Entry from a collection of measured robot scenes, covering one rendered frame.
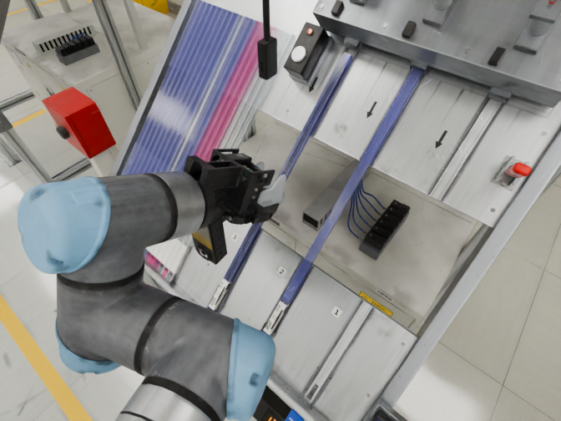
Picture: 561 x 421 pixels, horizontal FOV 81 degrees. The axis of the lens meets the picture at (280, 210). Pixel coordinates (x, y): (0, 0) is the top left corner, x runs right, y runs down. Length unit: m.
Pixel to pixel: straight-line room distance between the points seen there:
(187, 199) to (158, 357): 0.15
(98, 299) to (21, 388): 1.30
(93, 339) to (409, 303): 0.63
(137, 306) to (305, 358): 0.32
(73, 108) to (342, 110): 0.79
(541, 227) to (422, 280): 1.28
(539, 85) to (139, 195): 0.44
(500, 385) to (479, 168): 1.14
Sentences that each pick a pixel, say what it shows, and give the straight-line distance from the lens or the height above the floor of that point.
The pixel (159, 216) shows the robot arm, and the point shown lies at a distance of 0.33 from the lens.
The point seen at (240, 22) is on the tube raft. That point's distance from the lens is 0.70.
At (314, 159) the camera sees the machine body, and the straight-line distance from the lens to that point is 1.03.
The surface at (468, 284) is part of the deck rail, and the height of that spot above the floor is 0.93.
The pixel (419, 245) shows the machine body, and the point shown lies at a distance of 0.90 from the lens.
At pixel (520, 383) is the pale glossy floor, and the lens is 1.60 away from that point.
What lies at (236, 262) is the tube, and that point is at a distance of 0.59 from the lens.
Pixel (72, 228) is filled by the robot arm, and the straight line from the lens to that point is 0.29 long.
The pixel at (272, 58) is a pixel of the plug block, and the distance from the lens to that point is 0.44.
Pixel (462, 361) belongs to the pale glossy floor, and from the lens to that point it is 1.52.
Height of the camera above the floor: 1.32
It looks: 52 degrees down
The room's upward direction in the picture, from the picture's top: straight up
